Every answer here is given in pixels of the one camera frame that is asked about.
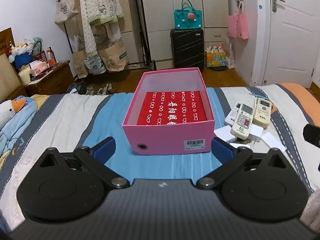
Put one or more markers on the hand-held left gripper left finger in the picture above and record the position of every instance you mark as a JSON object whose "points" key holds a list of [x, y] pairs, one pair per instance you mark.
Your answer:
{"points": [[106, 148]]}

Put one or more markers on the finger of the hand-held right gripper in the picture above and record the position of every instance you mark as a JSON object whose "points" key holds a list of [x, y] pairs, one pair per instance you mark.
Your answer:
{"points": [[312, 135]]}

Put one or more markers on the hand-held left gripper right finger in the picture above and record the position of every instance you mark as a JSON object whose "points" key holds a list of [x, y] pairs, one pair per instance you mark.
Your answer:
{"points": [[221, 148]]}

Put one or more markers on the white remote with red button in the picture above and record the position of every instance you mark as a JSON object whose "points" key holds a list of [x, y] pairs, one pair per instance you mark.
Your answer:
{"points": [[241, 128]]}

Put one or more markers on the pink cardboard box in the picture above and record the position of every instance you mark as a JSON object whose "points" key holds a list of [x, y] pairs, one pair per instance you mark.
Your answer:
{"points": [[162, 138]]}

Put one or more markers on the small white remote control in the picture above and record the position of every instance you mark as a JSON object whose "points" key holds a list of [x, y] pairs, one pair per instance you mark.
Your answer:
{"points": [[231, 117]]}

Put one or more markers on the cream remote control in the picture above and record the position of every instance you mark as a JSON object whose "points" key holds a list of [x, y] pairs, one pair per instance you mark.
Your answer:
{"points": [[261, 117]]}

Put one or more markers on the light worn shoe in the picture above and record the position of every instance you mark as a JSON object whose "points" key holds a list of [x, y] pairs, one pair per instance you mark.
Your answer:
{"points": [[90, 90], [107, 89]]}

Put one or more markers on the printed shopping bag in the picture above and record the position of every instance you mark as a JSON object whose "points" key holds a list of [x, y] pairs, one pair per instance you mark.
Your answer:
{"points": [[95, 66]]}

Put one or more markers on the wooden nightstand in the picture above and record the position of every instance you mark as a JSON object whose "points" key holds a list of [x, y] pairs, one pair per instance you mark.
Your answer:
{"points": [[50, 82]]}

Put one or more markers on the narrow brown paper bag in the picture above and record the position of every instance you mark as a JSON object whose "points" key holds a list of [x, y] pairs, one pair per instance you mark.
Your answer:
{"points": [[80, 65]]}

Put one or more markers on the light blue blanket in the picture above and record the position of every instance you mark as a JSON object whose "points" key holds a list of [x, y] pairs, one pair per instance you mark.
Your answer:
{"points": [[17, 132]]}

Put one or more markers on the colourful gift bag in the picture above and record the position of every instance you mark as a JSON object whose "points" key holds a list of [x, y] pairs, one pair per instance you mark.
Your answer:
{"points": [[215, 57]]}

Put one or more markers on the white plastic bag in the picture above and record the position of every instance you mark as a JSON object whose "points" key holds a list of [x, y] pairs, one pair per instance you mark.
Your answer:
{"points": [[230, 57]]}

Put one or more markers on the brown bag with green label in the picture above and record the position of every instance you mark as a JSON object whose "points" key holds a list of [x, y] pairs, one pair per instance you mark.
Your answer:
{"points": [[115, 56]]}

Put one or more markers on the white door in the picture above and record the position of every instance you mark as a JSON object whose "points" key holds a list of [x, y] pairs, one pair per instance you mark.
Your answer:
{"points": [[292, 42]]}

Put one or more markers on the orange bottle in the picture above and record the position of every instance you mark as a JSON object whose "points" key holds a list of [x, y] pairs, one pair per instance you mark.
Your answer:
{"points": [[51, 59]]}

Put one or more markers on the white duck plush toy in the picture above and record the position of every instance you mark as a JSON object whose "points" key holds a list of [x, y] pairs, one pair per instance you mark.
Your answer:
{"points": [[7, 112]]}

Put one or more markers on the tissue pack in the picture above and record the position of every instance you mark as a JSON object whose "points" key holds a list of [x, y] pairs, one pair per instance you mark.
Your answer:
{"points": [[38, 68]]}

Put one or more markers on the black suitcase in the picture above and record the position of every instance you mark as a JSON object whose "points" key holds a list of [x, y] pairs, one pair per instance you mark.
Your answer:
{"points": [[187, 48]]}

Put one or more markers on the cream round container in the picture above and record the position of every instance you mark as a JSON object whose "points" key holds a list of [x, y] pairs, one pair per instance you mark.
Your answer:
{"points": [[24, 76]]}

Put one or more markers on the black clothes rack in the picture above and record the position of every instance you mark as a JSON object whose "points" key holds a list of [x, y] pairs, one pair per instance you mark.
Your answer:
{"points": [[67, 36]]}

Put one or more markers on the wooden headboard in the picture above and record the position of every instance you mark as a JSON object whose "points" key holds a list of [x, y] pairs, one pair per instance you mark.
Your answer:
{"points": [[6, 80]]}

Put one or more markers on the pink paper bag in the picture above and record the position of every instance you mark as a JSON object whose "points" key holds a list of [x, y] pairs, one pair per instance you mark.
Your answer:
{"points": [[238, 27]]}

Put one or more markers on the teal felt handbag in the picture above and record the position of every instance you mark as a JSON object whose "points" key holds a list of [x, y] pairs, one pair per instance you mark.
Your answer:
{"points": [[188, 17]]}

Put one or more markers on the canvas tote bag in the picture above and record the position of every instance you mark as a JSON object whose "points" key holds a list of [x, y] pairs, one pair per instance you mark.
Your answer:
{"points": [[65, 10]]}

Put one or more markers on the white fluffy coat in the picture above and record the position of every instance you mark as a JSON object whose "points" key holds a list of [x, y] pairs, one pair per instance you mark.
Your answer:
{"points": [[100, 2]]}

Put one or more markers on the white wardrobe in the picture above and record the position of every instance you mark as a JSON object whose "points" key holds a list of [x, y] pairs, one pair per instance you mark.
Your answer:
{"points": [[160, 10]]}

